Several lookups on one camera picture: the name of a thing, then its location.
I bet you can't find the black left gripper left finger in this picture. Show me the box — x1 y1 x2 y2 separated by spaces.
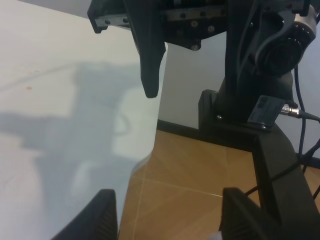
53 189 118 240

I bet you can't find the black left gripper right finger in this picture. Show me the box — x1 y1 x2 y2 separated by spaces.
219 188 268 240

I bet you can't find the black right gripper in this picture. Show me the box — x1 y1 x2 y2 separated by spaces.
86 0 251 99

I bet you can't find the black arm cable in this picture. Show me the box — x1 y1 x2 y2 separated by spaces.
244 64 320 201

